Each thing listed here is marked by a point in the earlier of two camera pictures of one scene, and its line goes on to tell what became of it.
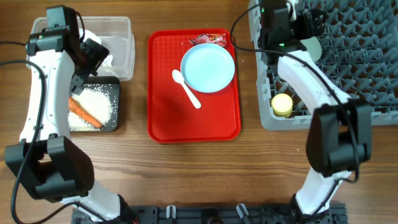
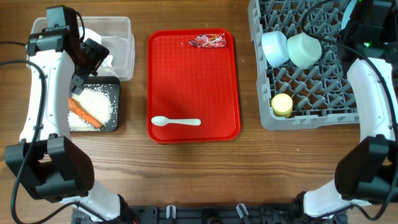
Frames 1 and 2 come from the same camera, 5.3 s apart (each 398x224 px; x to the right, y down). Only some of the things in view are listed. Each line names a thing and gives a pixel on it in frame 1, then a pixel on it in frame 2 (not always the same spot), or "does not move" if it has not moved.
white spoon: (177, 76) to (162, 121)
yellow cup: (282, 105) does not move
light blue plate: (208, 68) to (347, 12)
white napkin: (107, 61) does not move
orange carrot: (76, 107) does not move
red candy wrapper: (219, 39) does not move
